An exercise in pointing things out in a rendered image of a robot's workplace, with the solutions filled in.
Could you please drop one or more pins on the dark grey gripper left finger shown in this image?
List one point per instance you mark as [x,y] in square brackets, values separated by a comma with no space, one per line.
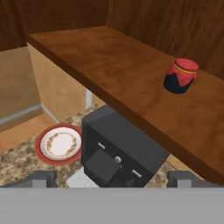
[43,178]

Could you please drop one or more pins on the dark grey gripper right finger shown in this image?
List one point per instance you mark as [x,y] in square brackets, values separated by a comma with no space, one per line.
[180,178]

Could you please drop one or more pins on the jam jar with red cloth lid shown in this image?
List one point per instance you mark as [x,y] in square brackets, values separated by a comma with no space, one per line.
[180,76]

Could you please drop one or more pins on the brown wooden cabinet shelf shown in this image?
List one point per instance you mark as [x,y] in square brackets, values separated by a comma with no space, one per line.
[140,84]

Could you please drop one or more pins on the red-rimmed white plate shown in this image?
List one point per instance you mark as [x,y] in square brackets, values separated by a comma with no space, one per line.
[59,144]

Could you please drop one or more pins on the dark grey coffee machine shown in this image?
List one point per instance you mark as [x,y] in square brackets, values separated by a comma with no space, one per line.
[122,145]

